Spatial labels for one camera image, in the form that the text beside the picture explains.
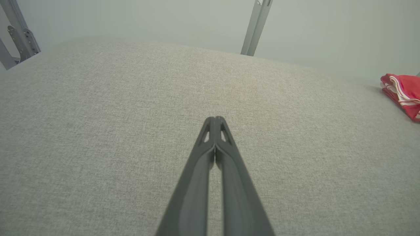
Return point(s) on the grey fabric sofa cushion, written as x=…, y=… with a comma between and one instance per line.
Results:
x=98, y=131

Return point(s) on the red jersey with white sleeves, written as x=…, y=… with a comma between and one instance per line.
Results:
x=408, y=83

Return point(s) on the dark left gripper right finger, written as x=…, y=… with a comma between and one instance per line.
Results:
x=241, y=203

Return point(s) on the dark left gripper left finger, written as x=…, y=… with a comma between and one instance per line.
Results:
x=190, y=203

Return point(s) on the red and white shirt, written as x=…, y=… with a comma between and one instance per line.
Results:
x=411, y=113

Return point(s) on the plain grey metal post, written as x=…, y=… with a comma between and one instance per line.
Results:
x=254, y=32

